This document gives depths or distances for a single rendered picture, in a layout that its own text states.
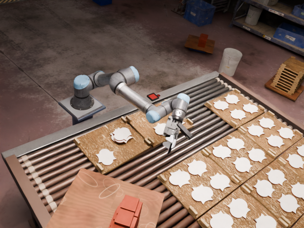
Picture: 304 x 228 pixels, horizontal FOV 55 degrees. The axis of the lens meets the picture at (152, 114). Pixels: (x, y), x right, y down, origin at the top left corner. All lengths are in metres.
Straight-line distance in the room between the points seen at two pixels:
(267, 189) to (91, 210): 1.11
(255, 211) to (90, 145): 1.11
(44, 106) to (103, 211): 2.39
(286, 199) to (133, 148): 1.02
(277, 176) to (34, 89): 3.06
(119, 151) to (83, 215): 0.56
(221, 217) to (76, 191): 0.83
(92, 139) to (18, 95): 2.11
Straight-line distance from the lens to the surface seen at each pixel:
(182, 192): 1.83
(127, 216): 1.31
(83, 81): 2.23
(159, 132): 2.11
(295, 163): 2.34
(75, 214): 1.58
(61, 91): 4.00
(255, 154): 2.23
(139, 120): 2.20
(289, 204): 2.06
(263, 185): 2.06
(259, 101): 2.78
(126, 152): 1.96
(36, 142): 2.07
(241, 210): 1.88
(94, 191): 1.65
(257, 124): 2.51
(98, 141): 2.02
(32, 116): 3.65
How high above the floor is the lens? 2.40
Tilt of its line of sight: 40 degrees down
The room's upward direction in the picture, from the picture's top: 11 degrees clockwise
